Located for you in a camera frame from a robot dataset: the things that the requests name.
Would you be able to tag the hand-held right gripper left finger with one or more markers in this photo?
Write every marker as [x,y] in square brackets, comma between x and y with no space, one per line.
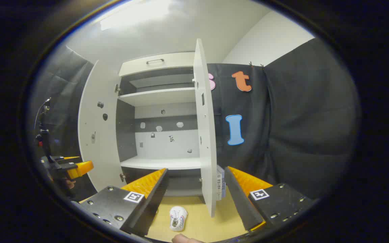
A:
[150,202]

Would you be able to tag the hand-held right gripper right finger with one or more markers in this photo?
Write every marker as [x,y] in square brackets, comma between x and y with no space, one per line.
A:
[241,202]

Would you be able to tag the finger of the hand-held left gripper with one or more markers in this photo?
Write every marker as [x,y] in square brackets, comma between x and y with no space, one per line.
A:
[69,158]
[79,169]

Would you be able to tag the white shoe cabinet door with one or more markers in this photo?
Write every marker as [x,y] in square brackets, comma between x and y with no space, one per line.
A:
[96,141]
[206,152]

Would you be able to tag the white sneaker shoe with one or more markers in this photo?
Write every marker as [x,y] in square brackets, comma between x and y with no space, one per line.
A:
[178,219]

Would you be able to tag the white shoe cabinet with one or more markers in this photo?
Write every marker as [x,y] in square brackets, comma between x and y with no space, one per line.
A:
[160,96]

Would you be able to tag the white cabinet drawer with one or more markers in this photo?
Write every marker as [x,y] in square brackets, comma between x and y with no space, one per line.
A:
[174,64]

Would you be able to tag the blue book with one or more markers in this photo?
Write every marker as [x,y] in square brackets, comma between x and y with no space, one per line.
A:
[224,182]

